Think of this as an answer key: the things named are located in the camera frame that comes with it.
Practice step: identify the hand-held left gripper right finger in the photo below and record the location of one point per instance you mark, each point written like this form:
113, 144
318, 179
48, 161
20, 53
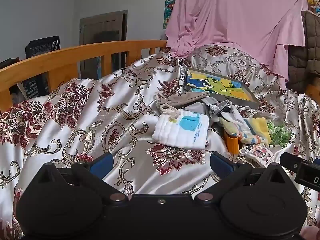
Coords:
220, 165

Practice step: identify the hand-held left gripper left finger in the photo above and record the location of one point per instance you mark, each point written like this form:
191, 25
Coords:
101, 166

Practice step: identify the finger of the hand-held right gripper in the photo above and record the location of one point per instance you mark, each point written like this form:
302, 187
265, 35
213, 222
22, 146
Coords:
317, 162
290, 161

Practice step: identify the orange pouch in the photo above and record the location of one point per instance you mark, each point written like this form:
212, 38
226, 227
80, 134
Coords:
231, 143

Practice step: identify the striped yellow cloth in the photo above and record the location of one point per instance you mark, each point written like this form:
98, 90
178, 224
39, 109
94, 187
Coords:
240, 130

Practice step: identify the white cloth with whale print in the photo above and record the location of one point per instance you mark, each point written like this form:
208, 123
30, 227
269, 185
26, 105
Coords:
175, 135

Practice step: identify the metal tray with cartoon picture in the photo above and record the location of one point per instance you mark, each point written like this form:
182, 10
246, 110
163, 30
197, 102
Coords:
225, 85

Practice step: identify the clear bag of green pieces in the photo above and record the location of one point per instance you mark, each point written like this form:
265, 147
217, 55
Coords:
278, 135

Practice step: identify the white red printed small cloth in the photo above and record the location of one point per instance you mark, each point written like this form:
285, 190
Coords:
257, 153

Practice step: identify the floral satin blanket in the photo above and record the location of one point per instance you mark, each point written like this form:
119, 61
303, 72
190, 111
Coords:
75, 130

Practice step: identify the plain wooden bed board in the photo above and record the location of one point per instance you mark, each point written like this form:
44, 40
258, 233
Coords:
313, 92

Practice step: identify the light blue printed bag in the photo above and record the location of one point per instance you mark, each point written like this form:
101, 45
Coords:
97, 63

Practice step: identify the brown quilted jacket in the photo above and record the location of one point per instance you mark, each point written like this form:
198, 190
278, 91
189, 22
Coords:
310, 42

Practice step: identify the dark wooden door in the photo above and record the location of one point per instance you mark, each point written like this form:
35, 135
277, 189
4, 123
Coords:
100, 30

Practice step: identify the pink bed sheet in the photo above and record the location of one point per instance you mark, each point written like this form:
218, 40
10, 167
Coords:
237, 17

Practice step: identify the wooden slatted bed rail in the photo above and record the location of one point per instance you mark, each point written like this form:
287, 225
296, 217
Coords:
50, 65

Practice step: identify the teal wall poster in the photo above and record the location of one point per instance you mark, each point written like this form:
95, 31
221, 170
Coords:
168, 10

